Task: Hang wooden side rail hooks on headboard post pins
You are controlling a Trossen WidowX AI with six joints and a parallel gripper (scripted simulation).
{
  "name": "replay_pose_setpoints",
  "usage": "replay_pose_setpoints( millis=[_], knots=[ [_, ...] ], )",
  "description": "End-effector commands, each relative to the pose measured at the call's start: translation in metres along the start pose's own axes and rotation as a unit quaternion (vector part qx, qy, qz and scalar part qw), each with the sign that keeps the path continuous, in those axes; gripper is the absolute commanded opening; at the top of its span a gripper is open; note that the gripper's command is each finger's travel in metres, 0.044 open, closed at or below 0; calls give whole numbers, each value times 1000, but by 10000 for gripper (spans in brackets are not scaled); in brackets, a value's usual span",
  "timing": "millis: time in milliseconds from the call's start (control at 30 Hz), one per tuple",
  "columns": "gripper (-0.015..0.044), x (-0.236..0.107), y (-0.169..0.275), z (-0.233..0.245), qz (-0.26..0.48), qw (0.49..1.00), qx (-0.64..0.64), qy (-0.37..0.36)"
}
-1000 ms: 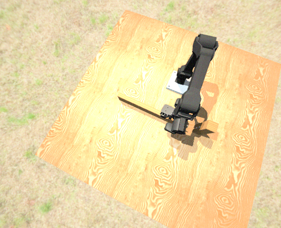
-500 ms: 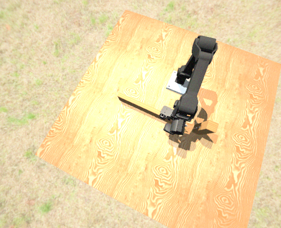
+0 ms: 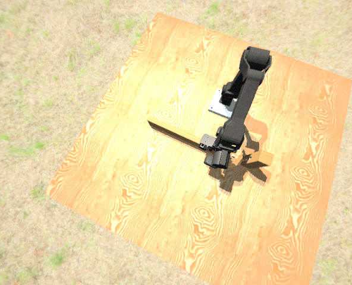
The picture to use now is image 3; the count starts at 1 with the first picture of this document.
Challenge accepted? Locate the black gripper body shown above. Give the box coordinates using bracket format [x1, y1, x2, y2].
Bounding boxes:
[204, 126, 223, 169]

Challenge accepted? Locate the wooden post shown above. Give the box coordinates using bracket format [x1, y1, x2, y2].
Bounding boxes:
[240, 150, 274, 169]

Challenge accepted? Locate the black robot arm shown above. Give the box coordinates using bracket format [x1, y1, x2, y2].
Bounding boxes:
[199, 46, 272, 169]

